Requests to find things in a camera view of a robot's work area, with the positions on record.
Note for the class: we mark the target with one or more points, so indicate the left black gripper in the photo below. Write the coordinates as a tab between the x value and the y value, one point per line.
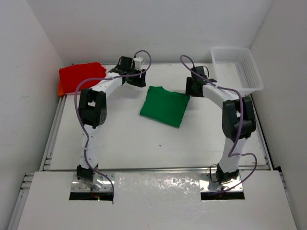
140	80

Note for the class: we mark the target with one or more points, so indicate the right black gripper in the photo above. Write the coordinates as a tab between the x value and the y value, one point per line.
189	91

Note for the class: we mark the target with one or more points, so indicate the green t shirt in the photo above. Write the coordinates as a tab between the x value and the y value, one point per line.
165	106

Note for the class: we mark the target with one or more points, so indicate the red t shirt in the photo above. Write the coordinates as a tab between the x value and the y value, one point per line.
73	75

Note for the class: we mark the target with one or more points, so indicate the orange t shirt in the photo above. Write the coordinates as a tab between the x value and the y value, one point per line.
61	91

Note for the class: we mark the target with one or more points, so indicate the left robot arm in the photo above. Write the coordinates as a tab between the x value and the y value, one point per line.
92	111

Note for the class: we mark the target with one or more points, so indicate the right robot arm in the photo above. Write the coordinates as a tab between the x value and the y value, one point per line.
238	123

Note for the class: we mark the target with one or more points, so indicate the white plastic bin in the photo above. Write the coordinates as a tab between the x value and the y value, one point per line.
235	68

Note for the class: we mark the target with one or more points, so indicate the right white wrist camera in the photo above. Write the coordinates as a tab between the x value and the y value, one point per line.
202	71

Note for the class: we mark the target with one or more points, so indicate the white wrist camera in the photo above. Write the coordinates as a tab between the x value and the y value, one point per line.
138	62
202	71

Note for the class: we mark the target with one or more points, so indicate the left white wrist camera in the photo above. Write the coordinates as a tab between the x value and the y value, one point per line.
138	62

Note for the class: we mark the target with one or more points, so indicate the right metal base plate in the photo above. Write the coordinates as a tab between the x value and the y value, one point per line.
208	183

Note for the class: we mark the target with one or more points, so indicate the metal base plate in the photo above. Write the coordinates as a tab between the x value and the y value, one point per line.
99	185
208	183

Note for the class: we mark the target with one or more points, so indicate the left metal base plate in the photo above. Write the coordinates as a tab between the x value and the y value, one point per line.
99	185

